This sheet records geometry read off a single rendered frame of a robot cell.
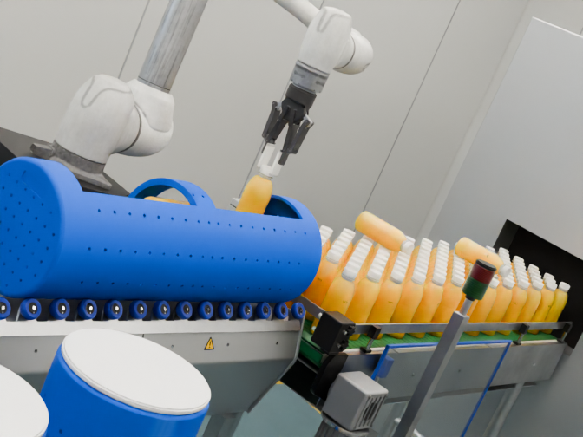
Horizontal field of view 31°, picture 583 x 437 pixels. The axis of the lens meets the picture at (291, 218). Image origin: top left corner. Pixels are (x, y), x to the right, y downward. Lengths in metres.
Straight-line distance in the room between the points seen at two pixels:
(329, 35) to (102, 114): 0.65
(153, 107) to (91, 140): 0.24
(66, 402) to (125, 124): 1.23
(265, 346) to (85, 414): 1.02
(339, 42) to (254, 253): 0.56
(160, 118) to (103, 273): 0.93
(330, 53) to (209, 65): 3.30
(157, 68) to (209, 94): 2.95
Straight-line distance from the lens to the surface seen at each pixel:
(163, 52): 3.00
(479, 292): 2.93
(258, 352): 2.70
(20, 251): 2.14
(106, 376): 1.79
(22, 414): 1.59
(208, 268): 2.37
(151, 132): 2.99
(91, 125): 2.82
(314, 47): 2.60
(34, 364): 2.18
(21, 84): 5.32
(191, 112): 5.91
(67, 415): 1.80
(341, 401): 2.82
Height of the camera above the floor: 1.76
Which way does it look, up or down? 12 degrees down
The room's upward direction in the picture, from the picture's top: 24 degrees clockwise
